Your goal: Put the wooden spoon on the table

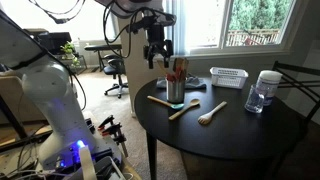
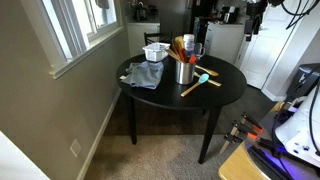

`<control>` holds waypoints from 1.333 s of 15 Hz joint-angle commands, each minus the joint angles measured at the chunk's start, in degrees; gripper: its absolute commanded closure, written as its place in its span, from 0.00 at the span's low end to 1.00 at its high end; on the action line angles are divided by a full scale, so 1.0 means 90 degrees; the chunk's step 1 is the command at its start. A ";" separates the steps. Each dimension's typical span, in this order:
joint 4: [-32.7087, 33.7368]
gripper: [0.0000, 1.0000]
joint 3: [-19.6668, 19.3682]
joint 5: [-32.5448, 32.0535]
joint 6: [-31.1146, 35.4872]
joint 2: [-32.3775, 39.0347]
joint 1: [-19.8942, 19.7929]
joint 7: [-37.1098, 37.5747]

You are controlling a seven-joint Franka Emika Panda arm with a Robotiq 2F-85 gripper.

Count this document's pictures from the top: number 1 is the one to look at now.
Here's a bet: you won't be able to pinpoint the round black table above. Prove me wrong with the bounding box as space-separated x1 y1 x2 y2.
134 78 296 180

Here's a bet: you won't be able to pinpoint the black desk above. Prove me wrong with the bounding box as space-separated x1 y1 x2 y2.
84 44 122 72

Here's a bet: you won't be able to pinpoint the potted green plant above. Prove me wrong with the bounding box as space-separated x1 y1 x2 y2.
60 41 80 67

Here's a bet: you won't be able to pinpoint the black orange clamps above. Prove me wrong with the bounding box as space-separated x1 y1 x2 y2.
98 115 128 156

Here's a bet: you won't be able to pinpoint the teal silicone spoon wooden handle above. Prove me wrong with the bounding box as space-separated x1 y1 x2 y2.
147 96 184 110

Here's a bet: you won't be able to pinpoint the wooden spatula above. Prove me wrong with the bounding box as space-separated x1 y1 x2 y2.
173 58 188 82

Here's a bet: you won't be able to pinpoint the black office chair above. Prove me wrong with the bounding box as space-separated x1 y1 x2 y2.
103 54 128 98

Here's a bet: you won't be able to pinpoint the wooden spoon on table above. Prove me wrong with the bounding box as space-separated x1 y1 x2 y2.
168 99 200 121

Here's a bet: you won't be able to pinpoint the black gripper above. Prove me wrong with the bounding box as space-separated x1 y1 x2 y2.
143 15 173 69

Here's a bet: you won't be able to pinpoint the black dining chair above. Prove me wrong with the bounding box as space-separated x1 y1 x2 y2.
268 61 320 141

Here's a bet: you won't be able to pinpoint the white plastic basket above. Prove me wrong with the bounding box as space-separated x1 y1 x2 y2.
210 67 249 89

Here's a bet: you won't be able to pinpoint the clear glass mug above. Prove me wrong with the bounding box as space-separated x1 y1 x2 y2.
244 84 266 114

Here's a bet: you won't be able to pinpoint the wooden spork on table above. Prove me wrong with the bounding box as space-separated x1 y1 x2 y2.
198 101 227 125

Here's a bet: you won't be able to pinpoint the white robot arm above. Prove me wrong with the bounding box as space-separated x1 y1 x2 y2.
0 13 108 170

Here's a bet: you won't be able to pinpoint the steel utensil holder cup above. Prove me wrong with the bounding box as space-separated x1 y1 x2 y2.
166 81 185 103

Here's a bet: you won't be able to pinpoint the red spatula in cup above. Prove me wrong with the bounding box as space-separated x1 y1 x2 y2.
166 67 182 82

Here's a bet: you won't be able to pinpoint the blue-grey cloth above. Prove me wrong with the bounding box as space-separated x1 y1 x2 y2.
156 76 206 89

